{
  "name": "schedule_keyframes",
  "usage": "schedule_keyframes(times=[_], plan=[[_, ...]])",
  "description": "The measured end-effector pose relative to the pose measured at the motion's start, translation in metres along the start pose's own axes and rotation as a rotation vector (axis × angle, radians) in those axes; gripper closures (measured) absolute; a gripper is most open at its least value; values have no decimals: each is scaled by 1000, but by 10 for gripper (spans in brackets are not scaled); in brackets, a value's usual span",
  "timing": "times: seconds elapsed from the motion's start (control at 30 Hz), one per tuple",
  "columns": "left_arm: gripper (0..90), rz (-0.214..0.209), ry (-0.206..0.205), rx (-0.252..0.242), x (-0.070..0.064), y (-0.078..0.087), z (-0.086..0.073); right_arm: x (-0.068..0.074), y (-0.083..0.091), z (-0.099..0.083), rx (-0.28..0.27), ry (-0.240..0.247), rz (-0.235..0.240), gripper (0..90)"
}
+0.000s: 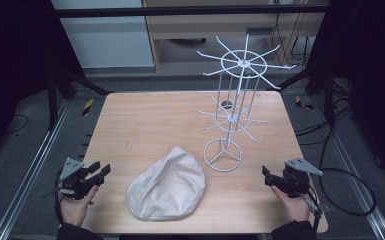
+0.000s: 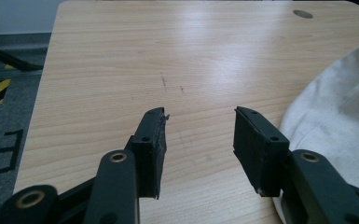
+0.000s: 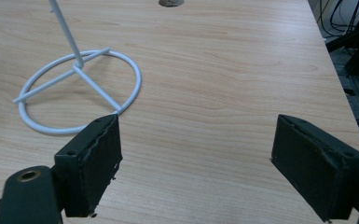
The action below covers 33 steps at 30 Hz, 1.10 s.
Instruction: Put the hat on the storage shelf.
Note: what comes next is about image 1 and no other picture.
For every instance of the person's left hand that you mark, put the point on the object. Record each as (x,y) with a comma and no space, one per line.
(75,208)

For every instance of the white cabinet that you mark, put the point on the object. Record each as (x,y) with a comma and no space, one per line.
(103,40)

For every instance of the white cap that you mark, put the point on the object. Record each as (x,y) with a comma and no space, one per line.
(168,186)

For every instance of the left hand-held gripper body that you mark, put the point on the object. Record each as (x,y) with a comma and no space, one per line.
(75,181)

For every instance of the person's right hand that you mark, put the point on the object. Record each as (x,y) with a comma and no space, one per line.
(293,206)

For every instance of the black metal stand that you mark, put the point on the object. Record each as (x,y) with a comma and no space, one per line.
(51,100)
(329,96)

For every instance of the yellow black tape strip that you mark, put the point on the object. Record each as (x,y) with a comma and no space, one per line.
(302,102)
(87,107)

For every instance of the aluminium floor rail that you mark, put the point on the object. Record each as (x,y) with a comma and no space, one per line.
(360,186)
(30,173)

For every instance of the light wooden desk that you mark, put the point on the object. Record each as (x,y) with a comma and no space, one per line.
(213,28)

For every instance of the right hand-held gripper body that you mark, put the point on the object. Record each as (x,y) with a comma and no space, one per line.
(295,180)

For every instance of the dark round table grommet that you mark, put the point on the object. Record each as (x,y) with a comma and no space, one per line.
(227,104)

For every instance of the black horizontal frame bar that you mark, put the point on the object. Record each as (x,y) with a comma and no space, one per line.
(180,11)

